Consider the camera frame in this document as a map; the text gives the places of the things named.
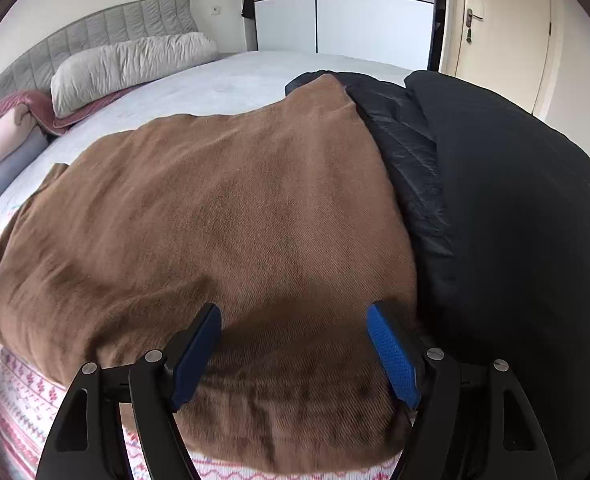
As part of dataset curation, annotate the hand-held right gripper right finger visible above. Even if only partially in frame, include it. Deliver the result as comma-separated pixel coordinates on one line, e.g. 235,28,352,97
366,301,558,480

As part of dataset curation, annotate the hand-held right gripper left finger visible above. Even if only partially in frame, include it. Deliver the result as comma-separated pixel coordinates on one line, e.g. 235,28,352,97
34,301,224,480

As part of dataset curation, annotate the brown coat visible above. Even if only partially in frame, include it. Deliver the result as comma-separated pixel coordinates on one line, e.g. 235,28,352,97
0,74,423,463

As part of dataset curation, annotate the blue pillow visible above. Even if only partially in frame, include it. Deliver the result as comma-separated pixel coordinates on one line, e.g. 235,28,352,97
0,132,51,231

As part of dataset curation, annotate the patterned striped blanket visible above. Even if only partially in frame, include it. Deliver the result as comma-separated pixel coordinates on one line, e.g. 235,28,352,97
0,200,411,480

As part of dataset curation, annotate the black coat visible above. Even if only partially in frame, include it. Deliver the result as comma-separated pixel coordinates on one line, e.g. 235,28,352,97
404,70,590,480

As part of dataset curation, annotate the mauve blanket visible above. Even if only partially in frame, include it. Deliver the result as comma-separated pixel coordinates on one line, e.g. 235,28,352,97
0,87,141,136

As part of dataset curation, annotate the black quilted jacket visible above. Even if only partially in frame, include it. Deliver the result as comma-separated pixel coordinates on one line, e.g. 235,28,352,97
285,71,456,266

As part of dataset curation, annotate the bed with grey sheet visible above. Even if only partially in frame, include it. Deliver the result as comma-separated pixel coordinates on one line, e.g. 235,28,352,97
0,50,416,241

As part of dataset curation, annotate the grey quilt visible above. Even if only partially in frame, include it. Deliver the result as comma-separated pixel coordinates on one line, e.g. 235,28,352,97
50,32,219,118

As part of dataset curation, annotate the grey padded headboard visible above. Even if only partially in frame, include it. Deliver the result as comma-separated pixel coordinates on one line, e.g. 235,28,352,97
0,0,198,116

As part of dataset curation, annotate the cream door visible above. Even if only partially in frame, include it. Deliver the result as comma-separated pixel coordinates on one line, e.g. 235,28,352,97
439,0,566,121

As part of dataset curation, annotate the white and taupe wardrobe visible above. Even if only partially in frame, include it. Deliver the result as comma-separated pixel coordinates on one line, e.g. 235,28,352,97
250,0,448,73

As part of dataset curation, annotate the metal door handle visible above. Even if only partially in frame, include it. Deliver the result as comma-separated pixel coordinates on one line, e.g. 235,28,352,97
464,7,484,43

